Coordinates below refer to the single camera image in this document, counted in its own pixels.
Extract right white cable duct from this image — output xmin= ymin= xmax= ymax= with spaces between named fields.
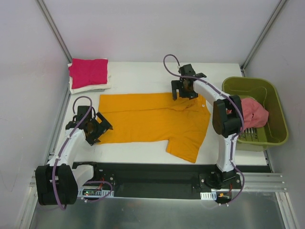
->
xmin=200 ymin=191 xmax=217 ymax=201

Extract white cable duct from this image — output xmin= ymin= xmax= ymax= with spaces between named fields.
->
xmin=200 ymin=191 xmax=217 ymax=201
xmin=78 ymin=188 xmax=114 ymax=198

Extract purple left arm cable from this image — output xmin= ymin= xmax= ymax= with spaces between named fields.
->
xmin=51 ymin=96 xmax=114 ymax=210

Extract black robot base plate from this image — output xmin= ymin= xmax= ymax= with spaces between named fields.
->
xmin=72 ymin=162 xmax=242 ymax=199

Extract left white cable duct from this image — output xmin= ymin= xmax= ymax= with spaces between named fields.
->
xmin=78 ymin=188 xmax=114 ymax=198

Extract salmon pink t shirt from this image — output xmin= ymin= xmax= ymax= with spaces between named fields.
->
xmin=241 ymin=97 xmax=269 ymax=129

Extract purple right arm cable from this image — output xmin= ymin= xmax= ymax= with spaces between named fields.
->
xmin=163 ymin=54 xmax=246 ymax=208

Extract orange t shirt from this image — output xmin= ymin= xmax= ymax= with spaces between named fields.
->
xmin=98 ymin=93 xmax=210 ymax=163

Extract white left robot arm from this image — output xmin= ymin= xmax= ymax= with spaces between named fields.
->
xmin=35 ymin=105 xmax=113 ymax=207

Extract right aluminium frame post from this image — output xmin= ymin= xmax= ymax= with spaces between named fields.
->
xmin=240 ymin=0 xmax=288 ymax=73

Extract left aluminium frame post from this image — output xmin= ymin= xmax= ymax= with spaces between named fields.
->
xmin=35 ymin=0 xmax=72 ymax=63

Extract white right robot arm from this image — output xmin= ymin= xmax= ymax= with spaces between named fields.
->
xmin=171 ymin=64 xmax=244 ymax=189

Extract olive green plastic basket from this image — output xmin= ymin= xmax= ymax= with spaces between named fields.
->
xmin=222 ymin=77 xmax=289 ymax=152

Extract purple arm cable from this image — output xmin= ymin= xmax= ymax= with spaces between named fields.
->
xmin=163 ymin=54 xmax=246 ymax=208
xmin=51 ymin=96 xmax=114 ymax=210

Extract aluminium frame post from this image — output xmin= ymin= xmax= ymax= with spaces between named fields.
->
xmin=35 ymin=0 xmax=72 ymax=63
xmin=240 ymin=0 xmax=288 ymax=73

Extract folded magenta t shirt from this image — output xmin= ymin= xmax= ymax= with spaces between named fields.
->
xmin=69 ymin=58 xmax=109 ymax=89

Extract folded white t shirt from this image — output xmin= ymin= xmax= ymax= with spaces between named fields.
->
xmin=68 ymin=63 xmax=111 ymax=94

